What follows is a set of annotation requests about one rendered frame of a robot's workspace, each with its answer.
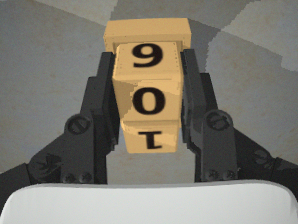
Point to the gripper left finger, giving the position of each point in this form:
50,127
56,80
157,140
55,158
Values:
73,154

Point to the tan wooden tray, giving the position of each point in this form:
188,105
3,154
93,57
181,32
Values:
156,29

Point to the tan wooden number cube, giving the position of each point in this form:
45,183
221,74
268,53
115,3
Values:
148,80
151,136

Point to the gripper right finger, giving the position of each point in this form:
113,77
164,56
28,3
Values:
219,148

